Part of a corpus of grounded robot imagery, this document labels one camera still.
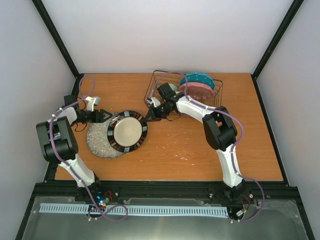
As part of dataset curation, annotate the black wire dish rack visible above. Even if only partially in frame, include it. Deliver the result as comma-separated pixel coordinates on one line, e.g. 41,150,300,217
144,70,223,108

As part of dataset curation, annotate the black rimmed cream plate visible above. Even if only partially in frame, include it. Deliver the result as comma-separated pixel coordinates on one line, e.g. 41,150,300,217
107,110,148,153

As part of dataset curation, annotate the pink plate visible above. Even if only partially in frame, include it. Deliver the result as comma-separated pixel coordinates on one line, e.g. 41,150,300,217
179,82,215,101

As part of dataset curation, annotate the blue dotted plate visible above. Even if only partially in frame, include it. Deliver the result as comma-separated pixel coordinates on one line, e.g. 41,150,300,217
179,72,216,90

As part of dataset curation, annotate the green ceramic bowl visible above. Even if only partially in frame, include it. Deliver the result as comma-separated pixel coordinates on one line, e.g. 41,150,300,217
168,83,179,93

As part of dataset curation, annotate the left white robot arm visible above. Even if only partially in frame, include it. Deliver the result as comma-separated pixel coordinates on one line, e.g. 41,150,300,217
36,95,112,202

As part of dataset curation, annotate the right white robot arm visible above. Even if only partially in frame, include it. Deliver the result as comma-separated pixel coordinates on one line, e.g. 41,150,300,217
145,83,245,202

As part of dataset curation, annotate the grey speckled large plate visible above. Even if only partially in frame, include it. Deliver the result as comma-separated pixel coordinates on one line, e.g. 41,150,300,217
86,112,124,159

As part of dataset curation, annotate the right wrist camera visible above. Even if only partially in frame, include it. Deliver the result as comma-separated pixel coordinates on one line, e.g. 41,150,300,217
146,96,162,108

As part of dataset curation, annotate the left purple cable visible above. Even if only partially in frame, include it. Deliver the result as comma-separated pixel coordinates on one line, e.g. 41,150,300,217
48,75,129,223

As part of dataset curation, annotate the purple cable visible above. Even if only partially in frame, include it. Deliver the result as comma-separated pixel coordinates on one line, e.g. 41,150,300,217
48,75,129,223
147,71,265,223

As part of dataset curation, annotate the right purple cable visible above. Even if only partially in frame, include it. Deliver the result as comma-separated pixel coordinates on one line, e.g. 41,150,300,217
147,71,265,223

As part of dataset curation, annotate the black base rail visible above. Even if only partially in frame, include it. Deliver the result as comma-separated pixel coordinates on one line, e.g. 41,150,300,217
31,180,302,207

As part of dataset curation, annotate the light blue cable duct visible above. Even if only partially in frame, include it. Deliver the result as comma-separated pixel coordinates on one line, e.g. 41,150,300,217
38,203,228,218

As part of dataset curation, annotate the left black frame post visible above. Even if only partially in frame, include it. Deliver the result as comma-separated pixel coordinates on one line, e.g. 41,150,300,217
32,0,80,78

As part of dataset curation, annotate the black frame post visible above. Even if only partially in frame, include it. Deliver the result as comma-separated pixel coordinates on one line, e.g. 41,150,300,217
32,0,80,78
251,0,304,81

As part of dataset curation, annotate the right black frame post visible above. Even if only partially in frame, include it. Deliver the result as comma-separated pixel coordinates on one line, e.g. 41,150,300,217
251,0,304,81

